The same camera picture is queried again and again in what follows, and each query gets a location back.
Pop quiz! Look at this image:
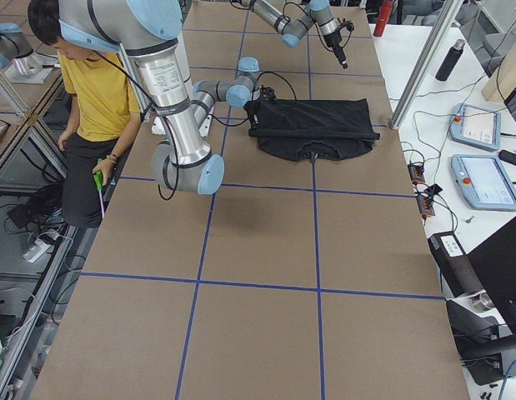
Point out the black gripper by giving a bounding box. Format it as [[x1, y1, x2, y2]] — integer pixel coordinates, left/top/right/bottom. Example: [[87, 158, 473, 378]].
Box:
[[323, 28, 348, 69], [251, 85, 277, 102]]

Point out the black graphic t-shirt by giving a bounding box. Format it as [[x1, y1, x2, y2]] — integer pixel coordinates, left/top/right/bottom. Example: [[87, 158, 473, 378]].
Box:
[[244, 97, 380, 162]]

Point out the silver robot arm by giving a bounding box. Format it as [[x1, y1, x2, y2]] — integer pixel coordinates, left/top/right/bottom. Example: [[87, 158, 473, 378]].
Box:
[[59, 1, 260, 195], [229, 0, 354, 69]]

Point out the red bottle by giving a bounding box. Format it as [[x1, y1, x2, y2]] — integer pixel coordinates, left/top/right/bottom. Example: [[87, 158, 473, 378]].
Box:
[[373, 0, 395, 38]]

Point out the black bottle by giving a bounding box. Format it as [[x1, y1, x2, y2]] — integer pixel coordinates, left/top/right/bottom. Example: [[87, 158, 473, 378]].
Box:
[[435, 39, 466, 82]]

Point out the far blue teach pendant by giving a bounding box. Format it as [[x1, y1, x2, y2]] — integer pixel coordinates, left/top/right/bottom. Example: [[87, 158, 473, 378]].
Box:
[[449, 103, 501, 152]]

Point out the blue teach pendant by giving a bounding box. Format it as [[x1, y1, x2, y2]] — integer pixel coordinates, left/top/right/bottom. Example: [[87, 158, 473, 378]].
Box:
[[449, 103, 501, 152], [450, 154, 516, 211]]

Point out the person in yellow shirt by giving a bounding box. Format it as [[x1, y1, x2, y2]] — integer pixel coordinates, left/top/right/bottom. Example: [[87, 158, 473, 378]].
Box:
[[28, 1, 142, 228]]

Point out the near blue teach pendant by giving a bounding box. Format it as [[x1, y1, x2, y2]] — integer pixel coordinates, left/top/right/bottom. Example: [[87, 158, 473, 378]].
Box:
[[450, 154, 516, 211]]

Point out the black control box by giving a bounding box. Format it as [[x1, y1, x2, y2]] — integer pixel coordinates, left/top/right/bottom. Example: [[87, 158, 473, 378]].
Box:
[[428, 231, 484, 298]]

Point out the black monitor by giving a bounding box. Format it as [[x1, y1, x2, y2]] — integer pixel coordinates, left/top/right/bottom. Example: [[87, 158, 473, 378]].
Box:
[[468, 223, 516, 333]]

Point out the white power strip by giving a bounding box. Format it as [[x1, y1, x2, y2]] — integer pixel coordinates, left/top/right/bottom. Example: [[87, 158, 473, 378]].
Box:
[[23, 232, 58, 263]]

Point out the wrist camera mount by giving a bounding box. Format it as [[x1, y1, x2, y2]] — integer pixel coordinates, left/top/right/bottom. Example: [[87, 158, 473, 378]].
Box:
[[338, 19, 355, 33]]

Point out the aluminium frame post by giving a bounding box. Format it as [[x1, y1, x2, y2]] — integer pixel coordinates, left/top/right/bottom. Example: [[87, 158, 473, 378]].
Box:
[[389, 0, 463, 130]]

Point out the green handled tool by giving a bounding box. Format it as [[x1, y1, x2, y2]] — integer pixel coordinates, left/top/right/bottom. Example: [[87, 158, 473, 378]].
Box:
[[93, 170, 105, 218]]

